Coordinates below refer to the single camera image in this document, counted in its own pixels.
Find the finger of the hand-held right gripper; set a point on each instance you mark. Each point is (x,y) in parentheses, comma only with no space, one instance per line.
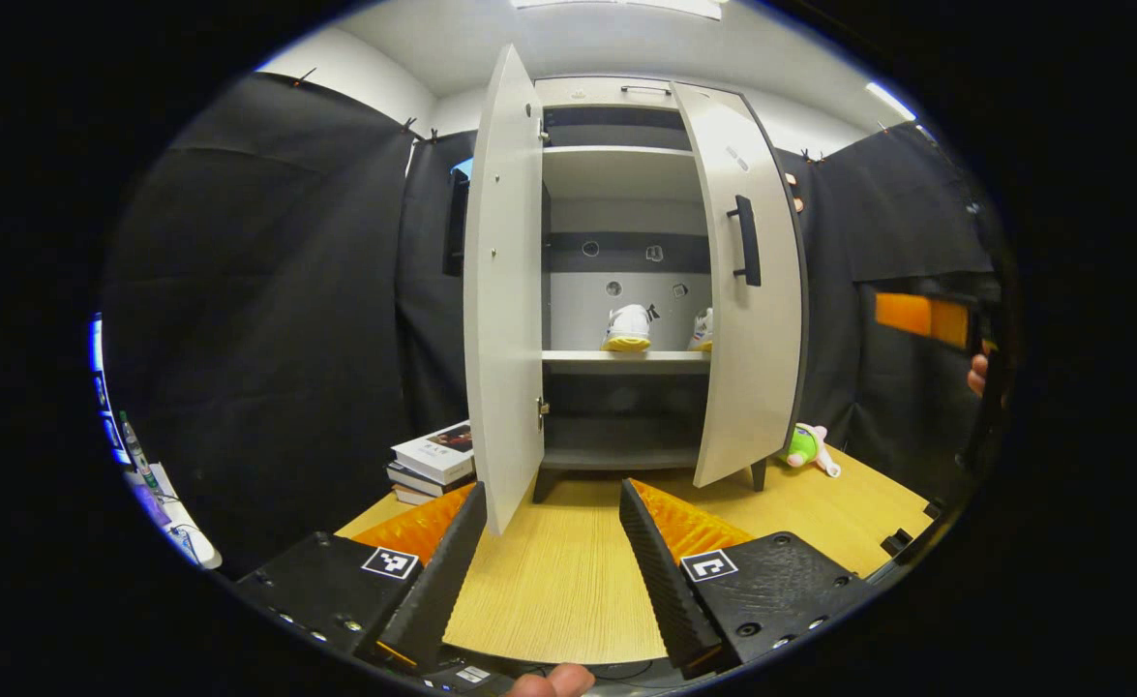
(916,315)

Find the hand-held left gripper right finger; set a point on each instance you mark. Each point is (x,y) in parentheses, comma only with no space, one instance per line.
(670,581)

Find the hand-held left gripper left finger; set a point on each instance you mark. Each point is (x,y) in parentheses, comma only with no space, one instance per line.
(437,581)

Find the white shoe cabinet door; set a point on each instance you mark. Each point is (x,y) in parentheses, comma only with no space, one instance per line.
(762,368)
(500,290)

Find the white yellow-soled shoe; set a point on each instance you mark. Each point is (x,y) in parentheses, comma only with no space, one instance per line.
(702,331)
(628,329)

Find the white grey shoe cabinet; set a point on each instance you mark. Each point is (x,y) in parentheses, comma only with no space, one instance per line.
(616,174)

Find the white cabinet drawer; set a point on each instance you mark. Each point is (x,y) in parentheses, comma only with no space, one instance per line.
(597,92)

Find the brown cover book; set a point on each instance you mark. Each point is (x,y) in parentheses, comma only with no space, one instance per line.
(413,496)

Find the dark cover book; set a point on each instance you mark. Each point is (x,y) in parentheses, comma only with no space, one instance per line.
(423,481)

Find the white cover book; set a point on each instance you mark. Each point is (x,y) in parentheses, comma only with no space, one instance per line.
(437,447)

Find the green pink plush toy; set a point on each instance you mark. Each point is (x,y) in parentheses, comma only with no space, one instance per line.
(802,445)

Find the white side desk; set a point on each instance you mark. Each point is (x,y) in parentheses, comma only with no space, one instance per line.
(181,528)

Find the clear plastic bottle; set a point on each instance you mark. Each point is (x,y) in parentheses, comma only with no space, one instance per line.
(137,455)

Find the black flat panel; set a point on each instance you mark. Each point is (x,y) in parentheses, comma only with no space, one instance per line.
(457,232)

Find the blue lit monitor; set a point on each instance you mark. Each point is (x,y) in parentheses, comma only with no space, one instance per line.
(97,358)

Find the large ceiling light panel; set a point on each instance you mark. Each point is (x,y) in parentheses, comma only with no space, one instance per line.
(616,5)

